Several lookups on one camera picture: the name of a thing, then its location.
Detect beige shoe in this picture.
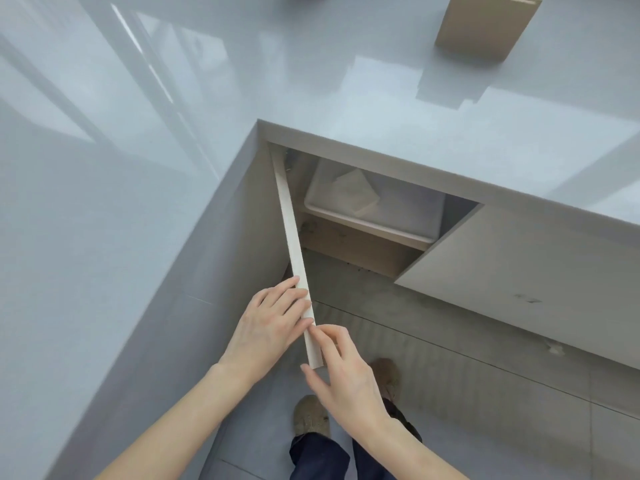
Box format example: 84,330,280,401
369,358,402,403
292,395,332,441

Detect white paper bag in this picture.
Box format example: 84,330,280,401
334,168,381,218

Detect person's right forearm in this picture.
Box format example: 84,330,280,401
350,419,471,480

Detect grey cabinet door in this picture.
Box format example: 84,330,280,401
394,204,640,370

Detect white cabinet door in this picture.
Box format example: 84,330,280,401
269,144,326,370

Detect white plastic bin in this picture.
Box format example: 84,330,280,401
304,159,447,251

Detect person's right hand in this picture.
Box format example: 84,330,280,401
300,324,394,441

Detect beige cardboard box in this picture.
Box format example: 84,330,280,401
434,0,544,64

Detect wooden cabinet shelf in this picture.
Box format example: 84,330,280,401
299,214,427,279

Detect person's left forearm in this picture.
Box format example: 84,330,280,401
94,364,253,480

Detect dark blue trousers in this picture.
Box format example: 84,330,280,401
289,399,423,480

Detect person's left hand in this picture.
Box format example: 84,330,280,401
217,276,316,390

